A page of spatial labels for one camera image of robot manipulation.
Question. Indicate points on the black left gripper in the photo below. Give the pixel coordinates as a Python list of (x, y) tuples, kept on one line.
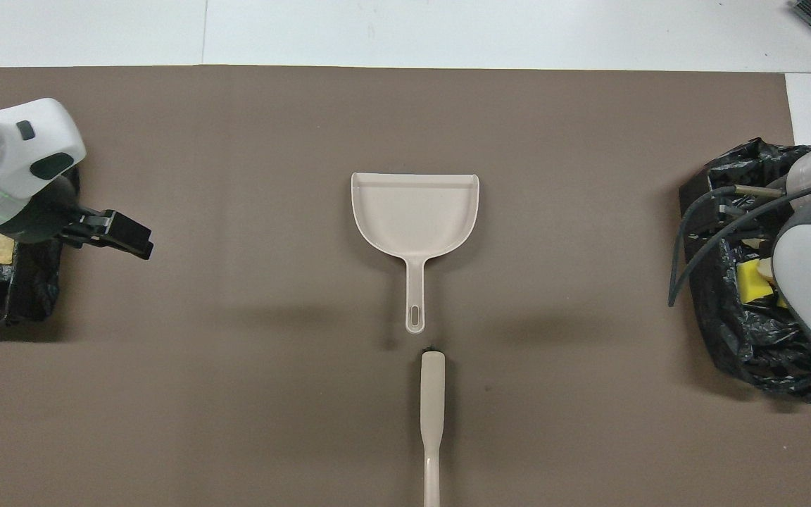
[(53, 215)]

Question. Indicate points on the brown table mat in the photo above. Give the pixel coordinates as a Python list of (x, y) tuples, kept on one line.
[(236, 422)]

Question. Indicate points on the black bag lined bin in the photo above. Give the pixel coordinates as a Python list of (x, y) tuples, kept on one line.
[(32, 289), (729, 338)]

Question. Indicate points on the beige plastic dustpan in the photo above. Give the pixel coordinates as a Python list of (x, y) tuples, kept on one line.
[(412, 218)]

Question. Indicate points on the beige hand brush black bristles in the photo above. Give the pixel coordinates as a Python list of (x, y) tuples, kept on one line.
[(432, 408)]

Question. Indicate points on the rounded yellow sponge piece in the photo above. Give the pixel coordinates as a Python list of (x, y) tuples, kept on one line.
[(752, 282)]

